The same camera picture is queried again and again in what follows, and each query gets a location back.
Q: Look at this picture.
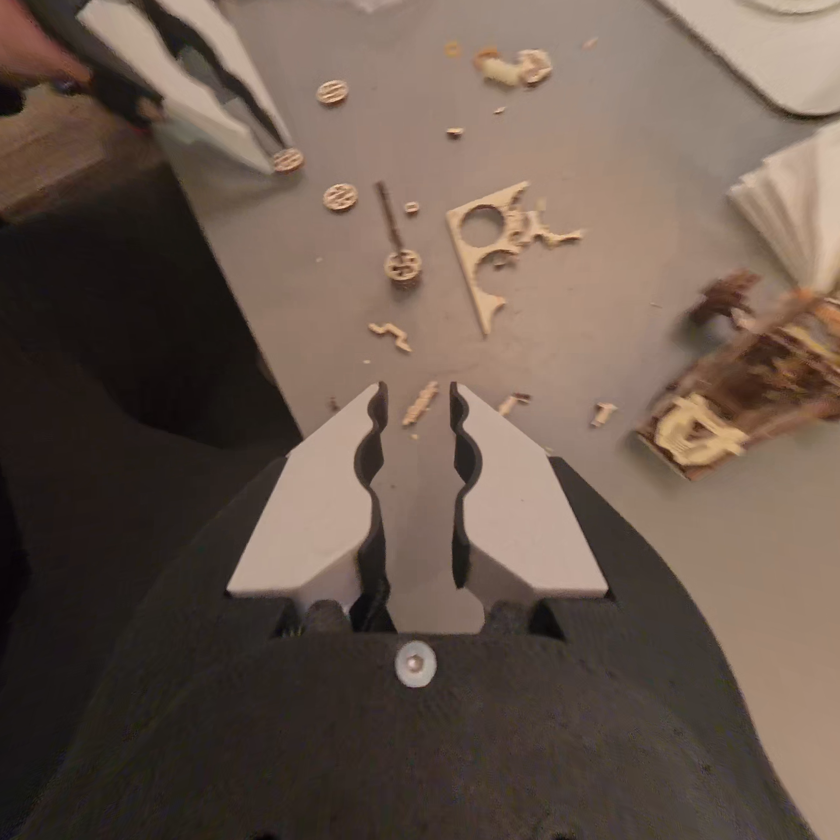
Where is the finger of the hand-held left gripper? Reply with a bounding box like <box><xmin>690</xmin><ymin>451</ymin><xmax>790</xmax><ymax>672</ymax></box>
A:
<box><xmin>150</xmin><ymin>0</ymin><xmax>295</xmax><ymax>154</ymax></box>
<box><xmin>77</xmin><ymin>0</ymin><xmax>282</xmax><ymax>176</ymax></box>

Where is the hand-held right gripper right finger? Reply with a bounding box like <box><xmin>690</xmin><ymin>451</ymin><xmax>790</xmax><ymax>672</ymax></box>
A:
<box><xmin>449</xmin><ymin>381</ymin><xmax>610</xmax><ymax>606</ymax></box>

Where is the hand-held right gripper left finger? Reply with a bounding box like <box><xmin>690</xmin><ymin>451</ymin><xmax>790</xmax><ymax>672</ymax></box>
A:
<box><xmin>225</xmin><ymin>381</ymin><xmax>392</xmax><ymax>616</ymax></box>

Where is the wooden wheel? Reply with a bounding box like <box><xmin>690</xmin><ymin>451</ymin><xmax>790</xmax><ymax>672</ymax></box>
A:
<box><xmin>374</xmin><ymin>181</ymin><xmax>422</xmax><ymax>284</ymax></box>

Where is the wooden model buggy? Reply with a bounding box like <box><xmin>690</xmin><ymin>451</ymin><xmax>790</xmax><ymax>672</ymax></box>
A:
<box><xmin>635</xmin><ymin>268</ymin><xmax>840</xmax><ymax>483</ymax></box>

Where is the person's left hand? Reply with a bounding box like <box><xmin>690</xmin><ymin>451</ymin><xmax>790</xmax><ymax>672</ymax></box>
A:
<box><xmin>0</xmin><ymin>0</ymin><xmax>93</xmax><ymax>91</ymax></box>

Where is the zigzag wooden part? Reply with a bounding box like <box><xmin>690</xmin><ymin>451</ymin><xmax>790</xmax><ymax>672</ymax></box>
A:
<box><xmin>367</xmin><ymin>320</ymin><xmax>413</xmax><ymax>354</ymax></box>

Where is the person's black-clothed body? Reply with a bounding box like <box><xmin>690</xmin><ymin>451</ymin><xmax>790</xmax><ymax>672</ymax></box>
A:
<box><xmin>0</xmin><ymin>171</ymin><xmax>303</xmax><ymax>840</ymax></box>

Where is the plywood scrap sheet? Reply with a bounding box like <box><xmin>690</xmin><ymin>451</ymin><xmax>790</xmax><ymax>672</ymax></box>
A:
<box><xmin>446</xmin><ymin>182</ymin><xmax>585</xmax><ymax>337</ymax></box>

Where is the assembly instruction booklet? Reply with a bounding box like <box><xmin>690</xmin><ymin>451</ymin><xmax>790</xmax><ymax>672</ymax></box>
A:
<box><xmin>727</xmin><ymin>121</ymin><xmax>840</xmax><ymax>298</ymax></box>

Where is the wooden chain-pattern strip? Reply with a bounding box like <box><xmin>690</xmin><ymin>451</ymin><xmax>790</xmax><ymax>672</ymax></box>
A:
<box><xmin>402</xmin><ymin>381</ymin><xmax>439</xmax><ymax>427</ymax></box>

